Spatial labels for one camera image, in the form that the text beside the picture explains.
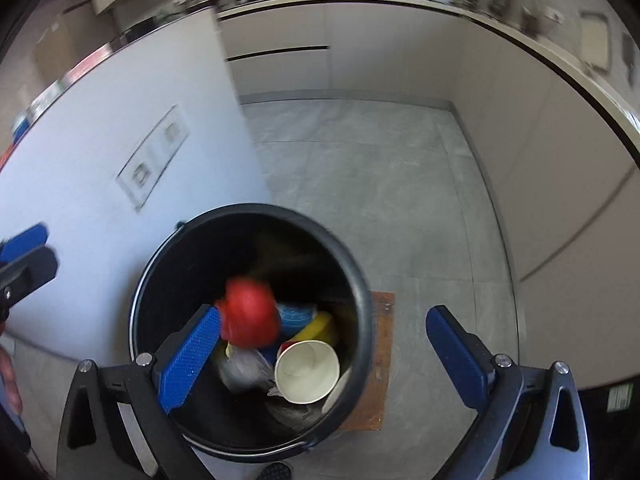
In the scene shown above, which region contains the red plastic bag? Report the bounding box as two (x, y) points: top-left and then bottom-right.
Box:
(215, 278), (281, 349)

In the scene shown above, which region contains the blue white paper cup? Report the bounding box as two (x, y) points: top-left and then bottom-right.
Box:
(277, 304), (317, 338)

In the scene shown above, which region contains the red paper cup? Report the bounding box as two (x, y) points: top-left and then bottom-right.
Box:
(273, 340), (341, 404)

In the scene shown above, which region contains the yellow green sponge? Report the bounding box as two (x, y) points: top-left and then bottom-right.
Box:
(291, 312), (337, 347)

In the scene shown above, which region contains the black trash bin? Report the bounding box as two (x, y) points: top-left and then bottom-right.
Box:
(129, 204), (374, 463)

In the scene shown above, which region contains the kitchen cleaver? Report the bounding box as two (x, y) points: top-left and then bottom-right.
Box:
(622, 32), (636, 88)

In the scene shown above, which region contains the person left hand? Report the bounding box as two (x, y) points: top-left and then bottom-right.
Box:
(0, 348), (23, 415)

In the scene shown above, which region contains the wooden stool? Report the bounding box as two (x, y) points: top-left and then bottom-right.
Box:
(340, 292), (395, 432)

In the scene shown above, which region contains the pink checkered tablecloth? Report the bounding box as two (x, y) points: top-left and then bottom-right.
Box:
(0, 4), (222, 172)

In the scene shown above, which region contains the beige refrigerator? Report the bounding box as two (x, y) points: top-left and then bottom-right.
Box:
(34, 14), (79, 86)

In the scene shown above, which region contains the utensil holder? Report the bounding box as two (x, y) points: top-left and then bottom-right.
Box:
(520, 6), (540, 39)

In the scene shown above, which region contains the white cutting board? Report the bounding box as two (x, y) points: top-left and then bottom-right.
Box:
(580, 11), (611, 73)

